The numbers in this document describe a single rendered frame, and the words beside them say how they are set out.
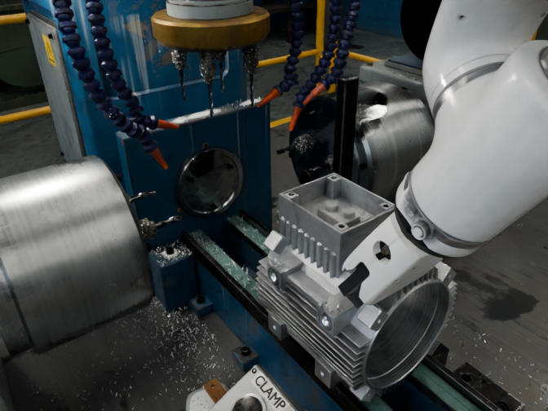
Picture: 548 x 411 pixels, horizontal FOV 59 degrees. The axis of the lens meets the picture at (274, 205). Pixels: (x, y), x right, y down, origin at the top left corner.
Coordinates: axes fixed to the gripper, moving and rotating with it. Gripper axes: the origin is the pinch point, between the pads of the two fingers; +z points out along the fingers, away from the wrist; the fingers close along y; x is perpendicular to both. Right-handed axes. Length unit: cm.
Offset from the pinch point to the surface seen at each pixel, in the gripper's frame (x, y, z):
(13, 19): 213, 11, 132
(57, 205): 29.0, -23.7, 11.5
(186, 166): 37.9, 1.2, 26.0
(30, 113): 189, 7, 173
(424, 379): -12.9, 9.8, 13.8
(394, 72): 40, 51, 16
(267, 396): -4.6, -15.6, 0.3
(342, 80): 27.9, 18.1, -0.6
